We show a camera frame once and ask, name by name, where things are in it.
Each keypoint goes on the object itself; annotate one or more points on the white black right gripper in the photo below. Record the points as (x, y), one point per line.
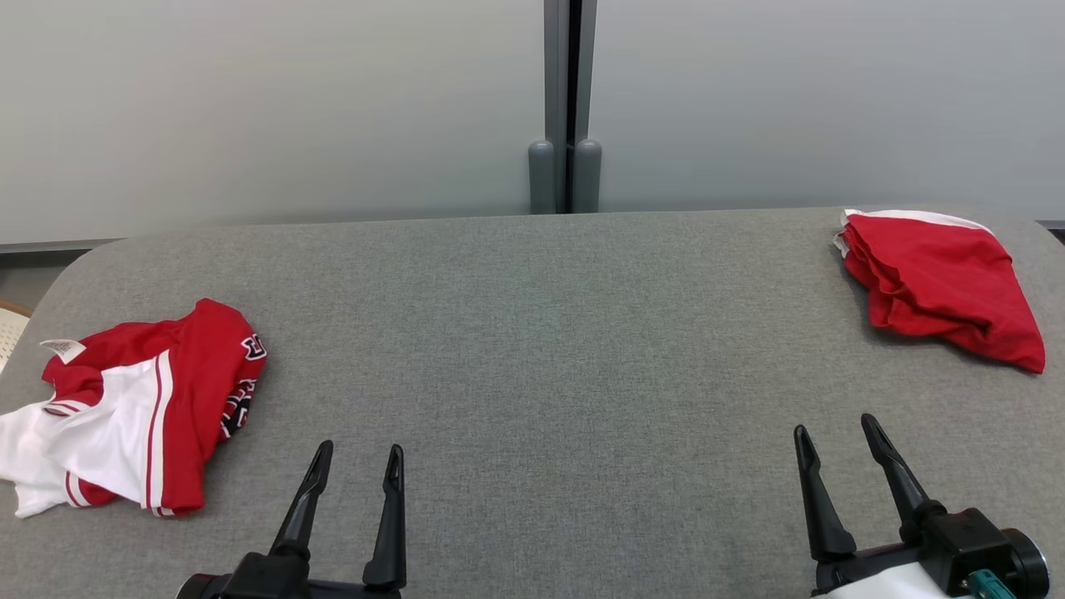
(874, 578)

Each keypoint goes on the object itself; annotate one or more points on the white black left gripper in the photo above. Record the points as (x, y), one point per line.
(316, 586)

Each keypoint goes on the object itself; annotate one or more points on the red and white jersey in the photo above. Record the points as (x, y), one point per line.
(141, 408)

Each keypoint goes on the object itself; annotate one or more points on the red shorts white waistband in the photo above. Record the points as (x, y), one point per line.
(940, 283)

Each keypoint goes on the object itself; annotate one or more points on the grey partition post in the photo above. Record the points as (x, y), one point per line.
(586, 125)
(551, 125)

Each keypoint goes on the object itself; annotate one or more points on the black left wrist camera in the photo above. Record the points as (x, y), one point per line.
(204, 587)

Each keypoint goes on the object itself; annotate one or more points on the beige woven chair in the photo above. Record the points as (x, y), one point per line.
(12, 333)

